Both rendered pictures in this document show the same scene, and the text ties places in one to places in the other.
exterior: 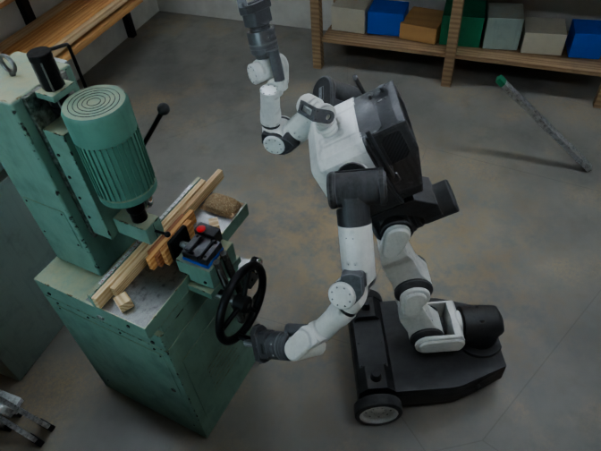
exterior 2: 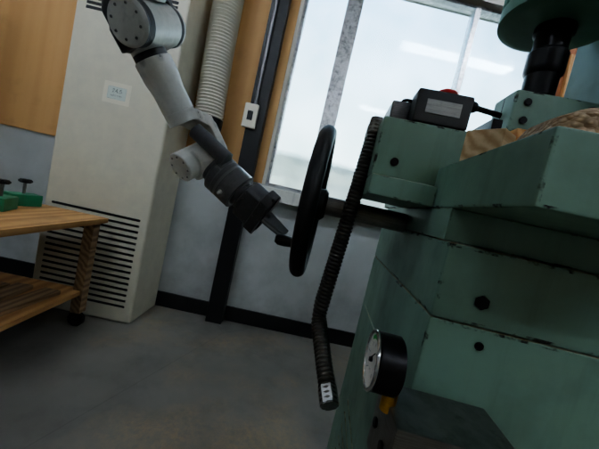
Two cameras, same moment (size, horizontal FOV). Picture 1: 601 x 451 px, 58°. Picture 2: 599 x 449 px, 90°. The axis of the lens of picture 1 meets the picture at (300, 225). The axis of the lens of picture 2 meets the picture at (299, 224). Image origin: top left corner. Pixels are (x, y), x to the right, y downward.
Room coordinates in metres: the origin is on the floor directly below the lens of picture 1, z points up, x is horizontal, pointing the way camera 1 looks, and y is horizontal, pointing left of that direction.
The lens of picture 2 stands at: (1.57, -0.05, 0.81)
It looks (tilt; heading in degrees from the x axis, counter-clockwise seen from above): 4 degrees down; 154
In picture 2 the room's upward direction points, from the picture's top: 13 degrees clockwise
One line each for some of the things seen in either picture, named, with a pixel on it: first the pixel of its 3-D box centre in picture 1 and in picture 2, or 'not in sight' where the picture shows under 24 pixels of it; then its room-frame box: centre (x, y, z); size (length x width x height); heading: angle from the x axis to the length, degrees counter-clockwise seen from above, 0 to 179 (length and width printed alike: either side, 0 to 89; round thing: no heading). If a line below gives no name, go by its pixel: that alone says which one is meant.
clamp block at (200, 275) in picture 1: (207, 259); (410, 161); (1.17, 0.32, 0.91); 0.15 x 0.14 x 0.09; 149
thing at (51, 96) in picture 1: (50, 80); not in sight; (1.31, 0.63, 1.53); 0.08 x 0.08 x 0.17; 59
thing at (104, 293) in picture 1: (155, 238); not in sight; (1.28, 0.50, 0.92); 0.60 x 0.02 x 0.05; 149
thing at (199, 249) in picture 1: (204, 243); (420, 118); (1.17, 0.31, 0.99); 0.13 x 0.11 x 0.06; 149
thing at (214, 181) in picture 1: (173, 226); not in sight; (1.33, 0.45, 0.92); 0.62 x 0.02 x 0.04; 149
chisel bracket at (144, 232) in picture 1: (139, 225); (540, 126); (1.25, 0.52, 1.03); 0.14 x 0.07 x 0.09; 59
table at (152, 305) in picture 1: (189, 259); (454, 198); (1.22, 0.39, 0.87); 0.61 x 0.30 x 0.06; 149
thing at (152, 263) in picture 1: (172, 238); not in sight; (1.27, 0.44, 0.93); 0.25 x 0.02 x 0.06; 149
